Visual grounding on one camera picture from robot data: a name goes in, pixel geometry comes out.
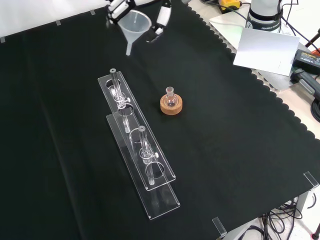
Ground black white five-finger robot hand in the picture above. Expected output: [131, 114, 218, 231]
[106, 0, 173, 43]

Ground clear plastic funnel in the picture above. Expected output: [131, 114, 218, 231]
[117, 9, 153, 56]

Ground glass round-bottom flask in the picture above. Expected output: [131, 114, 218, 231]
[164, 86, 179, 108]

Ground clear funnel stand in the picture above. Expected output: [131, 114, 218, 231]
[97, 67, 181, 221]

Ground yellow stop button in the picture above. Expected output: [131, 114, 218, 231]
[218, 0, 243, 13]

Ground black cloth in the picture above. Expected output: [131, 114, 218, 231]
[0, 0, 320, 240]

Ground black power adapter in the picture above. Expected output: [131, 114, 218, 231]
[291, 49, 320, 75]

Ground black grey clamp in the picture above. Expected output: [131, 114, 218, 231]
[289, 68, 320, 101]

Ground cork ring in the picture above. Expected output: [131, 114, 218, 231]
[159, 96, 185, 117]

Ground coiled black cable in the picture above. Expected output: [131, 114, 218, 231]
[310, 99, 320, 121]

